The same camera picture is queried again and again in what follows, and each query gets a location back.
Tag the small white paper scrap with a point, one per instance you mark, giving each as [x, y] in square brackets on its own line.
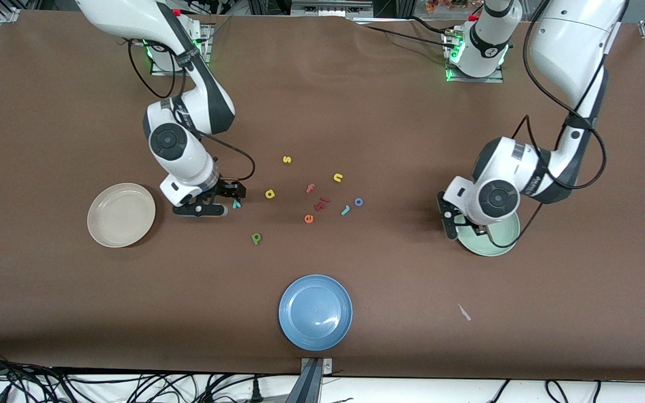
[464, 312]

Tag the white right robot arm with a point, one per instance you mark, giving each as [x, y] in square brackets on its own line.
[188, 151]

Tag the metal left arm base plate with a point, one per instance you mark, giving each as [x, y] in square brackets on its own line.
[476, 80]

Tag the beige round plate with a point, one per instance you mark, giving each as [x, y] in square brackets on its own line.
[121, 215]

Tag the light green round plate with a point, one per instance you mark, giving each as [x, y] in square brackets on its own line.
[504, 238]

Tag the blue round plate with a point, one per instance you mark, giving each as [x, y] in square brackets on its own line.
[315, 312]

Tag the black power plug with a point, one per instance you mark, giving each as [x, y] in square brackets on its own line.
[255, 393]

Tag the grey metal frame block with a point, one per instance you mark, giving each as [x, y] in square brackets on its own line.
[331, 6]

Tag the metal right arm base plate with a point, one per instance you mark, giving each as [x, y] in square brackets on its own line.
[206, 39]

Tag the dark green foam letter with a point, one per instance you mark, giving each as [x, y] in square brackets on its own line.
[256, 239]

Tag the brown table cover sheet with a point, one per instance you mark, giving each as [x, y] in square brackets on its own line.
[356, 112]

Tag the orange dried flowers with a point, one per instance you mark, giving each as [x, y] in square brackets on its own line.
[445, 4]

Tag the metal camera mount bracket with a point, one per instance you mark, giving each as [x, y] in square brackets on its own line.
[311, 386]

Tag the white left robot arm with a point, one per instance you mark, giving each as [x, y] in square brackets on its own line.
[569, 45]

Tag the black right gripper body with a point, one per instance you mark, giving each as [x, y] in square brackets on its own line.
[226, 190]

